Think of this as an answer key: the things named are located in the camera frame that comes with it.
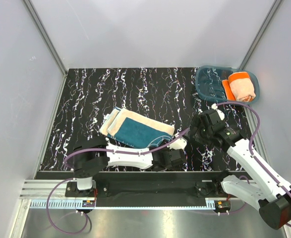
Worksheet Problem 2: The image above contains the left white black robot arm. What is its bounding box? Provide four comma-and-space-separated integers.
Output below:
69, 137, 187, 196

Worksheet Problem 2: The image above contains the blue transparent plastic tray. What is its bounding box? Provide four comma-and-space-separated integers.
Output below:
195, 65, 260, 105

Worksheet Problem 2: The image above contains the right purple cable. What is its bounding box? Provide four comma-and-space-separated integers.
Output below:
212, 102, 291, 229

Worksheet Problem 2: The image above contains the orange Doraemon towel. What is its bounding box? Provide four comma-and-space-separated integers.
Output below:
222, 71, 256, 102

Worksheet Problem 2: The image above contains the teal Doraemon towel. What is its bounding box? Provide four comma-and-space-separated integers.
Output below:
99, 107, 175, 149

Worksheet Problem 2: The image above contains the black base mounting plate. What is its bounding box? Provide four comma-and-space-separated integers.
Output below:
65, 172, 229, 209

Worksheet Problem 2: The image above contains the aluminium rail frame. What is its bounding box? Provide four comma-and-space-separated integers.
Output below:
18, 178, 285, 200

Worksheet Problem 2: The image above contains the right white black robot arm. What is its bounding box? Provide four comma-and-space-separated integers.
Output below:
188, 109, 291, 230

